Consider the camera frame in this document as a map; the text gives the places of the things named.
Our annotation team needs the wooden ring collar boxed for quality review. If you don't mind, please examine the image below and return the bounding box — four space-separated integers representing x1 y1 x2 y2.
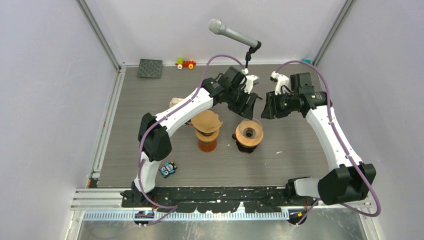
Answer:
235 119 264 148

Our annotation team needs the grey microphone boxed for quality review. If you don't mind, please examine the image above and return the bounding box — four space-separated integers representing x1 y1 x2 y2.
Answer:
208 19 262 49

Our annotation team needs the brown plastic dripper with handle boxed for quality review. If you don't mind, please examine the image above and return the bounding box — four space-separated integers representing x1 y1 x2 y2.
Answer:
232 134 261 154

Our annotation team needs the black microphone tripod stand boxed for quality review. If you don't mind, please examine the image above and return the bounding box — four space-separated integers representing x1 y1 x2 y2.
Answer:
244 45 261 69

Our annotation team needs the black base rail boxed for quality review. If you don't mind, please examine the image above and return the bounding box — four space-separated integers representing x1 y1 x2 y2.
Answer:
121 186 319 214

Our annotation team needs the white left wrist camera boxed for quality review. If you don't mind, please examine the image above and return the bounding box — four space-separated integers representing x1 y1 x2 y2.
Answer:
241 68 259 94

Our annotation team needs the clear glass dripper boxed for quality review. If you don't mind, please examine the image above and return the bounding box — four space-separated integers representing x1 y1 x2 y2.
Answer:
238 118 264 139

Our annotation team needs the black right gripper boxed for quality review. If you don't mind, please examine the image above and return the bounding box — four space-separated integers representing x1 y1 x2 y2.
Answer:
261 89 299 119

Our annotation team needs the orange glass carafe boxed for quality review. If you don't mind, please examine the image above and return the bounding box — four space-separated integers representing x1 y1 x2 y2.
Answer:
197 139 217 153

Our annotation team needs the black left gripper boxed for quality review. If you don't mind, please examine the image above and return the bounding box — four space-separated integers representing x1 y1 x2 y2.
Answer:
225 86 257 120

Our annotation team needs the blue owl sticker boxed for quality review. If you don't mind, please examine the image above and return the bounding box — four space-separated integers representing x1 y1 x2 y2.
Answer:
158 161 178 179

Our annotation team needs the orange coffee filter box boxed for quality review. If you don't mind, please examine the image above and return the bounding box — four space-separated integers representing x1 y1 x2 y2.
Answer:
169 97 187 111

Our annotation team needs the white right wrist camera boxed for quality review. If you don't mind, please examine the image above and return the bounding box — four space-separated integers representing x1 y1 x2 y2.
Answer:
270 71 291 95

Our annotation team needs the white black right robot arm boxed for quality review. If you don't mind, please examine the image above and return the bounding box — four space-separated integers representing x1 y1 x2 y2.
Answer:
261 71 377 205

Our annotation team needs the teal block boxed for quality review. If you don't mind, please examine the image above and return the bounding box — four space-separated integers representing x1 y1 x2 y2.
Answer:
300 59 312 65

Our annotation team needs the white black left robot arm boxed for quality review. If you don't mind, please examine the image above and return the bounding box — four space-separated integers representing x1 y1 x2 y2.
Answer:
132 66 259 207

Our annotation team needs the brown paper coffee filter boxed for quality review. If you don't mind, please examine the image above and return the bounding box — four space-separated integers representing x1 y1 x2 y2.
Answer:
191 110 223 134

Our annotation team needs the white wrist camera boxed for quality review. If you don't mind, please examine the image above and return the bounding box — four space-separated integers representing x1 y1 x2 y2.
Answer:
270 71 291 95
241 68 259 94

